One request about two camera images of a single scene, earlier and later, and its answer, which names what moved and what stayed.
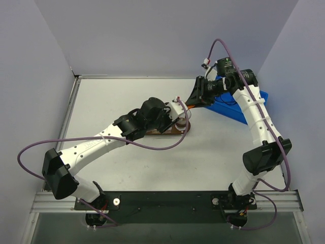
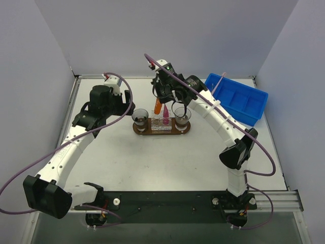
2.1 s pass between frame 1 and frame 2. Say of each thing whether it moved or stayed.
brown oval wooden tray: stayed
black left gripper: moved
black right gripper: moved
